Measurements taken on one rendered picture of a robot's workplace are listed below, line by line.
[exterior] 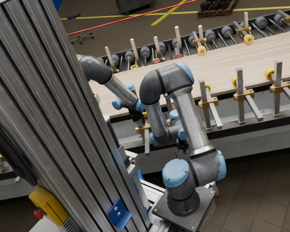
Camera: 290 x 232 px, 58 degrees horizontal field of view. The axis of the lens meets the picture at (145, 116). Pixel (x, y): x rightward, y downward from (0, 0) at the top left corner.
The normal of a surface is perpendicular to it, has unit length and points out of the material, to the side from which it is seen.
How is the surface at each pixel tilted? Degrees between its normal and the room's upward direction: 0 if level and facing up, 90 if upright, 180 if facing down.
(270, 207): 0
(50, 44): 90
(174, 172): 8
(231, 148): 90
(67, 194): 90
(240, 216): 0
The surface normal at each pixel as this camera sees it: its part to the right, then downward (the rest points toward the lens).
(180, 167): -0.37, -0.72
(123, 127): 0.01, 0.60
